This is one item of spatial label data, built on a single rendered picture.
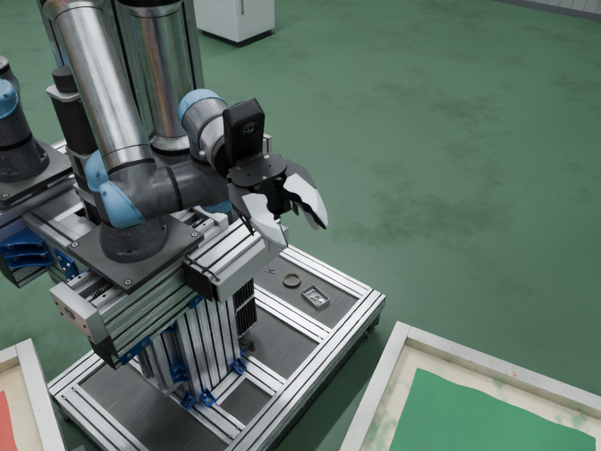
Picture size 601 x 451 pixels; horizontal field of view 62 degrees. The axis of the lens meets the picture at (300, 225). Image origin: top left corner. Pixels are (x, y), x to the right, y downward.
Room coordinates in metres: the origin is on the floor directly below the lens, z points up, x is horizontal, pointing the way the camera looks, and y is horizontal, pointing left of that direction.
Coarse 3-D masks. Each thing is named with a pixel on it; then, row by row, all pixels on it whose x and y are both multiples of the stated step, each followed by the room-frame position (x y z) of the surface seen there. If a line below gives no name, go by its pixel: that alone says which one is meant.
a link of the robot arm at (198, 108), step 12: (192, 96) 0.71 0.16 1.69; (204, 96) 0.71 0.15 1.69; (216, 96) 0.72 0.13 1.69; (180, 108) 0.71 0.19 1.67; (192, 108) 0.68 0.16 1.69; (204, 108) 0.67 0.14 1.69; (216, 108) 0.67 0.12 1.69; (180, 120) 0.71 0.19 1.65; (192, 120) 0.66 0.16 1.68; (204, 120) 0.64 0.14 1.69; (192, 132) 0.65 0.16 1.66; (192, 144) 0.67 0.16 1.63
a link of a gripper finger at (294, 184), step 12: (288, 180) 0.50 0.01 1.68; (300, 180) 0.50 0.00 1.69; (288, 192) 0.48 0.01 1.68; (300, 192) 0.48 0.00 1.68; (312, 192) 0.47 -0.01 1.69; (300, 204) 0.47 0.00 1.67; (312, 204) 0.45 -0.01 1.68; (312, 216) 0.45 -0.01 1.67; (324, 216) 0.44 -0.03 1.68; (324, 228) 0.43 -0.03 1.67
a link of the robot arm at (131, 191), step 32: (64, 0) 0.78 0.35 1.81; (96, 0) 0.81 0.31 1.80; (64, 32) 0.76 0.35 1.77; (96, 32) 0.77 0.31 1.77; (96, 64) 0.73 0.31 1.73; (96, 96) 0.70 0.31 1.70; (128, 96) 0.72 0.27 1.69; (96, 128) 0.67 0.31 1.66; (128, 128) 0.67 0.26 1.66; (128, 160) 0.64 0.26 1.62; (128, 192) 0.60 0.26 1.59; (160, 192) 0.62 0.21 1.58; (128, 224) 0.59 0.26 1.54
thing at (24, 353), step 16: (0, 352) 0.74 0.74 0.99; (16, 352) 0.74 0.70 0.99; (32, 352) 0.74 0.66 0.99; (0, 368) 0.71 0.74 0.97; (32, 368) 0.70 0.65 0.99; (32, 384) 0.65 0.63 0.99; (32, 400) 0.61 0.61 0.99; (48, 400) 0.61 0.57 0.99; (48, 416) 0.57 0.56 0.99; (48, 432) 0.54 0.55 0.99; (48, 448) 0.50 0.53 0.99; (64, 448) 0.50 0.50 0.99
